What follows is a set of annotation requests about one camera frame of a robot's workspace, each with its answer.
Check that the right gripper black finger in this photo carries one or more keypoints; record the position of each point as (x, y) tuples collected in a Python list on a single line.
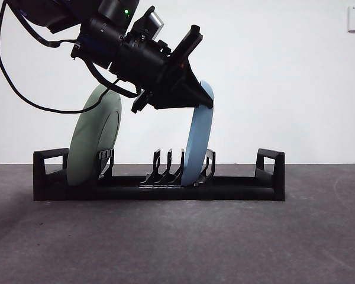
[(174, 99), (196, 88)]

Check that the blue round plate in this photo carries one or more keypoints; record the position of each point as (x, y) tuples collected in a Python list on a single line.
[(199, 139)]

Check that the green round plate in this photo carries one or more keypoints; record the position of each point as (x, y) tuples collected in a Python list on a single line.
[(88, 142)]

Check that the black plate rack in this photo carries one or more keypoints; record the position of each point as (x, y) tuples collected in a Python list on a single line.
[(254, 189)]

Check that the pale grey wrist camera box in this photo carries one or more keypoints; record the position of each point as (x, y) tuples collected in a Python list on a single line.
[(156, 21)]

